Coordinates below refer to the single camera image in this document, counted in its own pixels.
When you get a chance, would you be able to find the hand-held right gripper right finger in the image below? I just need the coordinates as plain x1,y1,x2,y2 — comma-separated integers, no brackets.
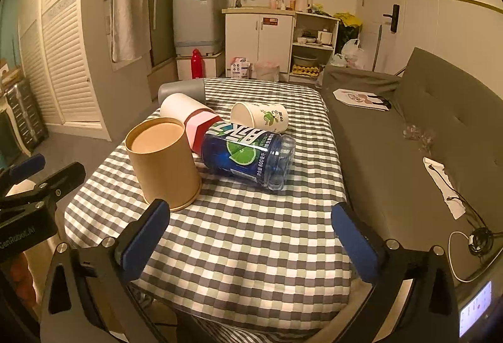
331,202,461,343

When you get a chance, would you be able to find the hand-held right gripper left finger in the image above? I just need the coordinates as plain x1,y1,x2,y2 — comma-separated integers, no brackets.
39,198,171,343

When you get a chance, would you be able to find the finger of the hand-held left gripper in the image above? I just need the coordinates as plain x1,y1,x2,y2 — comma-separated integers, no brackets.
0,153,46,191
0,162,86,212

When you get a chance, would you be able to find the brown paper cup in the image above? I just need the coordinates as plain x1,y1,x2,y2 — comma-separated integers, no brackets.
124,117,203,212

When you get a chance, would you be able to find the blue clear plastic bottle cup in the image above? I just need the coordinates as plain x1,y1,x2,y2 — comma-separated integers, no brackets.
201,119,297,191

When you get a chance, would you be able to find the white and pink cup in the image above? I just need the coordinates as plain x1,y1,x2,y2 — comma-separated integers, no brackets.
160,92,223,153

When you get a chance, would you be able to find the grey cup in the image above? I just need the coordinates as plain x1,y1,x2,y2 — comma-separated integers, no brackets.
158,78,206,106

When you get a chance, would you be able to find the white paper cup green print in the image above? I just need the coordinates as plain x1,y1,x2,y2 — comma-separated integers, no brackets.
230,102,289,133

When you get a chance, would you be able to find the dark ribbed suitcase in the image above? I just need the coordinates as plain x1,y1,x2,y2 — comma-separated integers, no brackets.
3,81,50,150

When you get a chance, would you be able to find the grey sofa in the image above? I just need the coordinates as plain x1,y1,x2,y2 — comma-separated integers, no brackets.
319,47,503,290

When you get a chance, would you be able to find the grey checkered tablecloth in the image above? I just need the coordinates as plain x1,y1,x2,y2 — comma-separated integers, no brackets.
63,77,353,343

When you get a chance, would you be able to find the white paper sheet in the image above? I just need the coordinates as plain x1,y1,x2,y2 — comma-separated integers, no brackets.
422,156,467,220

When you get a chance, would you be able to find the white louvered wardrobe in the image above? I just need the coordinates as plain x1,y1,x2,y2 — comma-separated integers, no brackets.
15,0,115,142

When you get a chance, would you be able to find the clear crumpled plastic wrap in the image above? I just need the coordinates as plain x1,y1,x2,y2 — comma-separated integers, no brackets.
402,124,438,152

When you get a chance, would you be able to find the device with lit screen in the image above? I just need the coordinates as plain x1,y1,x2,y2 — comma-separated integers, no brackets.
457,279,496,339

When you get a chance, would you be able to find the printed paper bag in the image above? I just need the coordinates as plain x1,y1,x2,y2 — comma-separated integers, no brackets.
333,88,392,111

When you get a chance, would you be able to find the red bottle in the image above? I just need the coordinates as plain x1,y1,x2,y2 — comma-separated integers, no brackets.
191,48,204,80

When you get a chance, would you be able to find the white hanging towel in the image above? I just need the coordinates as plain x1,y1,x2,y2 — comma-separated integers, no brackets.
104,0,152,63

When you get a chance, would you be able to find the white washing machine stand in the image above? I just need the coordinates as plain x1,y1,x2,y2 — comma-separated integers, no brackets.
175,51,227,81

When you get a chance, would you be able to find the green basin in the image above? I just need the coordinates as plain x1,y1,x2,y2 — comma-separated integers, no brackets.
293,54,319,68

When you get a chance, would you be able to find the white plastic bag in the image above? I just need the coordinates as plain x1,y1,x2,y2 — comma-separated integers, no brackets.
330,38,369,69

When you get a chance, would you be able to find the waste bin with pink liner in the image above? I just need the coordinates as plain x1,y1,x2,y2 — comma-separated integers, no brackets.
253,60,281,83

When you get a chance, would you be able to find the small printed carton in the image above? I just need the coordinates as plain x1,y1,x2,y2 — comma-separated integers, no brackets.
229,57,252,78

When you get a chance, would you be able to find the frosted glass door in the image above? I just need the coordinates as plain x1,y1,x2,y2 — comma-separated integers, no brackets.
147,0,190,69

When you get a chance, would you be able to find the washing machine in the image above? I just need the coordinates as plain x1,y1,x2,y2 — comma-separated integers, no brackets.
172,0,227,56

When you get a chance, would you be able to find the white open shelf unit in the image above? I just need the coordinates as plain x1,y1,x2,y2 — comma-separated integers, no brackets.
290,11,341,83

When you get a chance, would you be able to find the yellow plastic bag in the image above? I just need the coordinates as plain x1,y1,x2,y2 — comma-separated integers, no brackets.
334,11,363,29

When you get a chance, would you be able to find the white sink cabinet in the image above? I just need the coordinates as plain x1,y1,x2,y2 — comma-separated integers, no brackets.
221,8,296,73

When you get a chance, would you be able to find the white cable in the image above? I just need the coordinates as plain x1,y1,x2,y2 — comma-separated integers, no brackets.
447,227,503,283

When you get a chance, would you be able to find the black coiled cable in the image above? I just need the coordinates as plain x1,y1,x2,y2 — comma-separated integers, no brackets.
467,227,495,258

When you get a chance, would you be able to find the black door lock handle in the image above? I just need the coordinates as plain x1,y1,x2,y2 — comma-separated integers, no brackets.
383,4,401,33

